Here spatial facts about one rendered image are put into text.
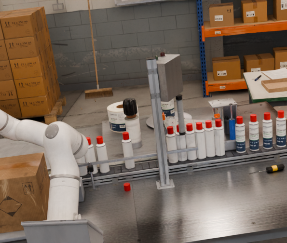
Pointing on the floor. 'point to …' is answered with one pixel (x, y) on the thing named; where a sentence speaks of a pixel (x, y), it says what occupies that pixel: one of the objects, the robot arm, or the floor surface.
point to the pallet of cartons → (21, 63)
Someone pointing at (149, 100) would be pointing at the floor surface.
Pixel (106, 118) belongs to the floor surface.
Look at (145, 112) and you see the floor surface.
